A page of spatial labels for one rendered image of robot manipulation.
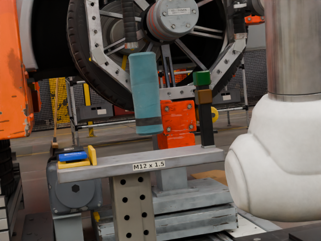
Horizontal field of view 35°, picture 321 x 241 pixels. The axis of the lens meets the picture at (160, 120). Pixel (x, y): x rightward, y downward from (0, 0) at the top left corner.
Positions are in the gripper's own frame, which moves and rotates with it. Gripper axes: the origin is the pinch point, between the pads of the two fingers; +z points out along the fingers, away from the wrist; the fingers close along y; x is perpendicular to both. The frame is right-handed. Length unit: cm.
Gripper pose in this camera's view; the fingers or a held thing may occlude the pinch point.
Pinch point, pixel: (238, 12)
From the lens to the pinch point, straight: 162.0
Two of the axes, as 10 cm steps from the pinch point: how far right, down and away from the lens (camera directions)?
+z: -2.2, -0.5, 9.8
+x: -1.0, -9.9, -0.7
